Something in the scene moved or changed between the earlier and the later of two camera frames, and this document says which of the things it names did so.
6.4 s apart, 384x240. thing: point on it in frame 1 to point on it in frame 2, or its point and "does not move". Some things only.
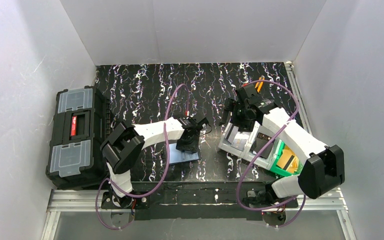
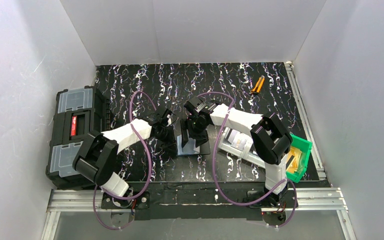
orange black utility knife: [259, 85] does not move
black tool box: [81, 118] does not move
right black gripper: [235, 108] to [194, 129]
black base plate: [199, 200] does not move
